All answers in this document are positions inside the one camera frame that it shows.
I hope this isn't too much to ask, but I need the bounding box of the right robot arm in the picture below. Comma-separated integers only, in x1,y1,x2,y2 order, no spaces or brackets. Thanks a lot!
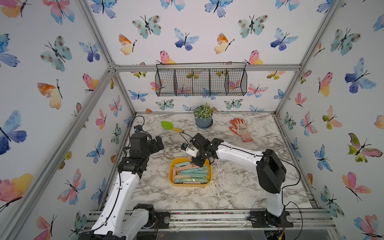
181,133,294,228

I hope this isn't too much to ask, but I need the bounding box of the black wire wall basket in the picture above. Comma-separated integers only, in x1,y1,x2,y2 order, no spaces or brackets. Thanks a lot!
151,62,248,98

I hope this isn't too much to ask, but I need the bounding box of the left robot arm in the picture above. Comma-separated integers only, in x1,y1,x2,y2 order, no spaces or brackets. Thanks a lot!
79,132,164,240

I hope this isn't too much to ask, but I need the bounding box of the red white garden glove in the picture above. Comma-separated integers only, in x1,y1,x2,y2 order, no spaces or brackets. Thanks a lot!
230,118,253,143

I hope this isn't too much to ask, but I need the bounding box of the yellow storage box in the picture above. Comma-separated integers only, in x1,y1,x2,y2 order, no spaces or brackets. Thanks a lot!
169,158,213,187

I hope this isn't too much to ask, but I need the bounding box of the green yellow toy trowel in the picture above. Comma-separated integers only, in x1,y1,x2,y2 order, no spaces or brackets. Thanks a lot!
161,121,185,133

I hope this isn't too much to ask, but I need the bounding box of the aluminium front rail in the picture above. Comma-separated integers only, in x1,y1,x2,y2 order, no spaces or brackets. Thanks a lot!
155,209,336,231

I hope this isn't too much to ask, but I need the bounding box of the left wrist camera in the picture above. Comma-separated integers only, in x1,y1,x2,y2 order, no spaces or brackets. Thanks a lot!
134,125,144,133

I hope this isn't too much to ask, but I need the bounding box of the potted green plant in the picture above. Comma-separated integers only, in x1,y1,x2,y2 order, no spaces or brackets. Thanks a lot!
194,103,214,129

